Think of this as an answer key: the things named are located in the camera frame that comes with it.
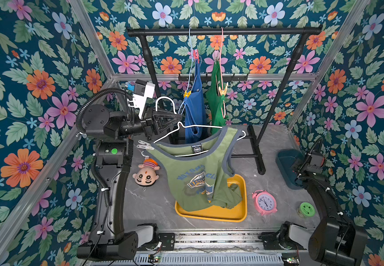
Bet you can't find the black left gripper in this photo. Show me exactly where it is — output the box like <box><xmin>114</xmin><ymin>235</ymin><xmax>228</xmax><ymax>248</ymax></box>
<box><xmin>112</xmin><ymin>109</ymin><xmax>176</xmax><ymax>147</ymax></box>

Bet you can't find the white wire hanger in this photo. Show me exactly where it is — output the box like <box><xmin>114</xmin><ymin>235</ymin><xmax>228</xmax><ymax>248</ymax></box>
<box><xmin>141</xmin><ymin>96</ymin><xmax>247</xmax><ymax>157</ymax></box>

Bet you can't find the white clothespin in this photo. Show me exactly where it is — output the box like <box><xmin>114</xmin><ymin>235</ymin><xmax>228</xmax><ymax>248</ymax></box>
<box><xmin>136</xmin><ymin>140</ymin><xmax>154</xmax><ymax>150</ymax></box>

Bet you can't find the olive green tank top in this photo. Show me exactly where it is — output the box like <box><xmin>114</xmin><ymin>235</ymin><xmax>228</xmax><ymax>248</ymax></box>
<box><xmin>144</xmin><ymin>126</ymin><xmax>243</xmax><ymax>212</ymax></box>

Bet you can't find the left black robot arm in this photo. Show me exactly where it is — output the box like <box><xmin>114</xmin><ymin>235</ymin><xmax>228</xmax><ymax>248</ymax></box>
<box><xmin>75</xmin><ymin>83</ymin><xmax>181</xmax><ymax>262</ymax></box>

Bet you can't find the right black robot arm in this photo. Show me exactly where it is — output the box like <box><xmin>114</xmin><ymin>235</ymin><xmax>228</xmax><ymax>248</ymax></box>
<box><xmin>258</xmin><ymin>137</ymin><xmax>368</xmax><ymax>266</ymax></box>

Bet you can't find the blue tank top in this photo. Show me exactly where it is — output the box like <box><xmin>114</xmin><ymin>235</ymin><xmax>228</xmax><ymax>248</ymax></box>
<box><xmin>184</xmin><ymin>62</ymin><xmax>207</xmax><ymax>144</ymax></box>

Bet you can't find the yellow clothespin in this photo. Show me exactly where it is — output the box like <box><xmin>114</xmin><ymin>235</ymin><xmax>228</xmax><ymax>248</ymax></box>
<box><xmin>184</xmin><ymin>90</ymin><xmax>192</xmax><ymax>99</ymax></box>

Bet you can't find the plush doll toy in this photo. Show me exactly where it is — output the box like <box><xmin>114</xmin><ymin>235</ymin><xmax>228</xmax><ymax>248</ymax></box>
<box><xmin>133</xmin><ymin>156</ymin><xmax>160</xmax><ymax>187</ymax></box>

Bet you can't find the beige clothespin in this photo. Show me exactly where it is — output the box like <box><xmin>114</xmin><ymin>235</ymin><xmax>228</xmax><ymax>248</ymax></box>
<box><xmin>218</xmin><ymin>83</ymin><xmax>228</xmax><ymax>96</ymax></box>

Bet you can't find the pink clothespin on blue top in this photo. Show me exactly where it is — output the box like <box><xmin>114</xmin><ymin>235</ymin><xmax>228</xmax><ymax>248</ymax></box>
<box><xmin>191</xmin><ymin>49</ymin><xmax>200</xmax><ymax>63</ymax></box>

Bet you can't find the yellow plastic tray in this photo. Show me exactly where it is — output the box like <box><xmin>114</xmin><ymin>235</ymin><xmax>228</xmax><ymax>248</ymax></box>
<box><xmin>175</xmin><ymin>175</ymin><xmax>248</xmax><ymax>223</ymax></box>

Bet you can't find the dark teal plastic bin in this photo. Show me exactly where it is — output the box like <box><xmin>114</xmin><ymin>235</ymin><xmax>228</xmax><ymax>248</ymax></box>
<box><xmin>276</xmin><ymin>149</ymin><xmax>304</xmax><ymax>190</ymax></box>

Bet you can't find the pink alarm clock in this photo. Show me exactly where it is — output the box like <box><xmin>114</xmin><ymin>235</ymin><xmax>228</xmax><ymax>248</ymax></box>
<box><xmin>252</xmin><ymin>190</ymin><xmax>277</xmax><ymax>216</ymax></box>

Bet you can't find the white ventilation grille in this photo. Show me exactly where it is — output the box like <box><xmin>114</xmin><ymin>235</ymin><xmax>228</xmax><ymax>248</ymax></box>
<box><xmin>134</xmin><ymin>253</ymin><xmax>284</xmax><ymax>266</ymax></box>

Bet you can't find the green tape roll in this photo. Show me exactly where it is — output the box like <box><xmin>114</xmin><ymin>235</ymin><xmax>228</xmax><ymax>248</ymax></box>
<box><xmin>297</xmin><ymin>202</ymin><xmax>316</xmax><ymax>218</ymax></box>

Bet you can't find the black clothes rack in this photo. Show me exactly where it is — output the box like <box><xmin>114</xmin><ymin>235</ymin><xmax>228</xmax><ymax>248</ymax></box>
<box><xmin>127</xmin><ymin>26</ymin><xmax>322</xmax><ymax>175</ymax></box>

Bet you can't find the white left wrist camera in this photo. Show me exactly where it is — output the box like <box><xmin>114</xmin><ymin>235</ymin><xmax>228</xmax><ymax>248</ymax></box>
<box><xmin>127</xmin><ymin>79</ymin><xmax>155</xmax><ymax>119</ymax></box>

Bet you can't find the pink wire hanger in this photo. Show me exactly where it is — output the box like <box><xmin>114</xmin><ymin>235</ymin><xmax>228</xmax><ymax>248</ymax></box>
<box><xmin>219</xmin><ymin>28</ymin><xmax>228</xmax><ymax>119</ymax></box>

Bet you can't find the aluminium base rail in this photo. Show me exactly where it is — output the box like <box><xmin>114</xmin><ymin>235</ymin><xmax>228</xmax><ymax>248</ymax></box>
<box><xmin>125</xmin><ymin>230</ymin><xmax>352</xmax><ymax>255</ymax></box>

